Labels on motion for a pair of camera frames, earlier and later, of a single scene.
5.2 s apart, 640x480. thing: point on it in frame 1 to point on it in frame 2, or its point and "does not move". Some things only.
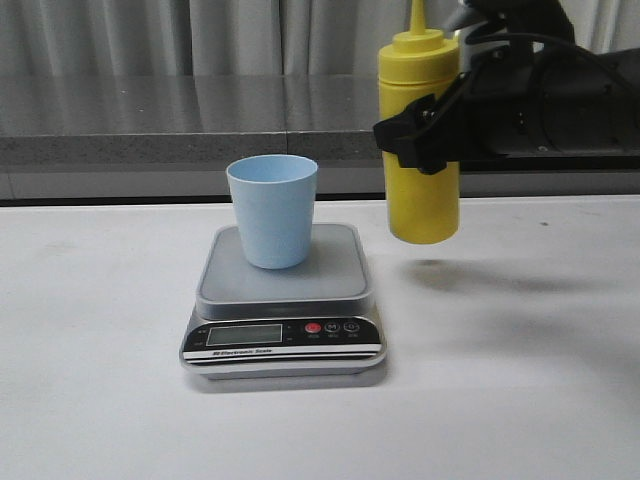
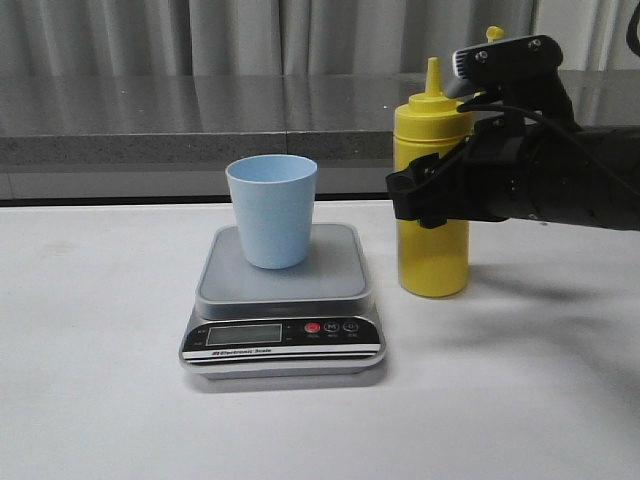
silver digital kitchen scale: (317, 320) does not move
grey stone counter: (107, 137) does not move
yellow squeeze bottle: (423, 207) to (431, 262)
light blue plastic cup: (275, 196) does not move
